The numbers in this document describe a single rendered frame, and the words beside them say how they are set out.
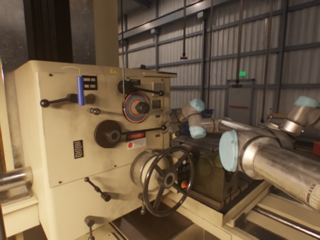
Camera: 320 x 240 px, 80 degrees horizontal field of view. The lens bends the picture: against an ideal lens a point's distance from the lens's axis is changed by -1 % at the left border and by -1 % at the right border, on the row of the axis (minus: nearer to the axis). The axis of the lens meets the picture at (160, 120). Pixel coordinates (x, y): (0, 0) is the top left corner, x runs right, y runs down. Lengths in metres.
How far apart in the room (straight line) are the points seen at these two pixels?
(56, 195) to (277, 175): 0.87
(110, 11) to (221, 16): 8.33
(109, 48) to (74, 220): 1.31
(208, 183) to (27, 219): 1.13
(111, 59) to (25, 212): 1.24
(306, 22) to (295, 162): 8.15
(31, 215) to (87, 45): 1.20
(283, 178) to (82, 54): 1.52
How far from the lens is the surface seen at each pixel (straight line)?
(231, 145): 0.55
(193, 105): 0.96
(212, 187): 1.50
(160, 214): 1.08
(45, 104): 0.86
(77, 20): 1.72
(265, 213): 2.07
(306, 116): 0.91
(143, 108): 1.00
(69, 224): 1.11
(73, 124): 0.94
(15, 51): 1.57
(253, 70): 8.72
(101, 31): 1.78
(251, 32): 9.04
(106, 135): 0.94
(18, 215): 1.34
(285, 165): 0.47
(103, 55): 1.75
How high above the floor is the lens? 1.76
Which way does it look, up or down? 9 degrees down
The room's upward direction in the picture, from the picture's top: straight up
